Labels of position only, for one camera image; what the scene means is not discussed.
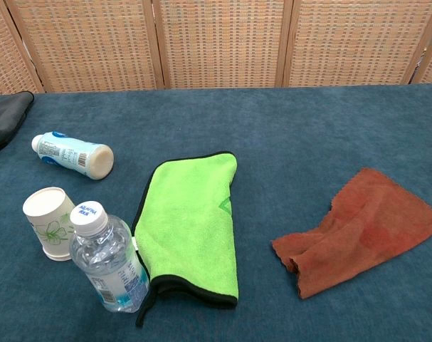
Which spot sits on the white paper cup green flower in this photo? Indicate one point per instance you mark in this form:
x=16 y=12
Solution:
x=57 y=257
x=46 y=217

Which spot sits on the lime green cloth black edge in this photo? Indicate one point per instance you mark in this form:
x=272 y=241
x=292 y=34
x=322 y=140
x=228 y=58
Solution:
x=190 y=221

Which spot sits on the blue carpet table cover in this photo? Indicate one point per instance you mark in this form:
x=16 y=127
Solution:
x=279 y=124

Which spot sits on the woven rattan folding screen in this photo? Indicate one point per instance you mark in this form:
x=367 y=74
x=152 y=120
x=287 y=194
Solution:
x=219 y=42

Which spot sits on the clear water bottle white cap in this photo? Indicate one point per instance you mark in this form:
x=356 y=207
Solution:
x=109 y=263

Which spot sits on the white milk bottle blue label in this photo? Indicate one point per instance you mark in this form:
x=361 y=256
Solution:
x=71 y=153

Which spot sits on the rust orange cloth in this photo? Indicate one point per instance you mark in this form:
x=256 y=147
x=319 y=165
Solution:
x=368 y=231

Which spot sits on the dark grey microfibre cloth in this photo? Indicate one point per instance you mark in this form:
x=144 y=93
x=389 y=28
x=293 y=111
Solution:
x=7 y=117

